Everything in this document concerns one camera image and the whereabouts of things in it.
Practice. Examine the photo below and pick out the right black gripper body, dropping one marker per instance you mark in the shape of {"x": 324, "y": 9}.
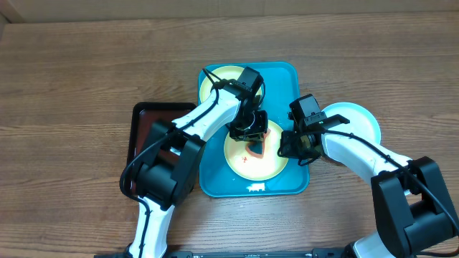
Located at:
{"x": 287, "y": 146}

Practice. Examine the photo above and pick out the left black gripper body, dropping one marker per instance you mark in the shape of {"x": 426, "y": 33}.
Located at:
{"x": 249, "y": 128}

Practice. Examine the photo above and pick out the green and red sponge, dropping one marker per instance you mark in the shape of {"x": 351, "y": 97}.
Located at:
{"x": 257, "y": 148}

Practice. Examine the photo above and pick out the yellow plate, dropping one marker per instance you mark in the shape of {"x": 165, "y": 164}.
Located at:
{"x": 227, "y": 72}
{"x": 256, "y": 166}

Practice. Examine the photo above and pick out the light blue plate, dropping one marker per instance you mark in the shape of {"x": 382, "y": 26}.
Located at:
{"x": 361, "y": 122}

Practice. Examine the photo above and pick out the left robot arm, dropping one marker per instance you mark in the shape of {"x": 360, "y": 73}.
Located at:
{"x": 218, "y": 110}

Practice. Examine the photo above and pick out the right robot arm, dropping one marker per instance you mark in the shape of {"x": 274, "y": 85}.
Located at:
{"x": 412, "y": 206}

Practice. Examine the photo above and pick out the teal plastic tray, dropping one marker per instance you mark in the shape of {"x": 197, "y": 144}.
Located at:
{"x": 218, "y": 180}

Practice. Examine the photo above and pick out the black tray with red water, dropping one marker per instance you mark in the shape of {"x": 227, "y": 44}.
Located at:
{"x": 143, "y": 122}

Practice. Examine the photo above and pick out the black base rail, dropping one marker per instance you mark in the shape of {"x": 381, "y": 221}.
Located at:
{"x": 339, "y": 252}

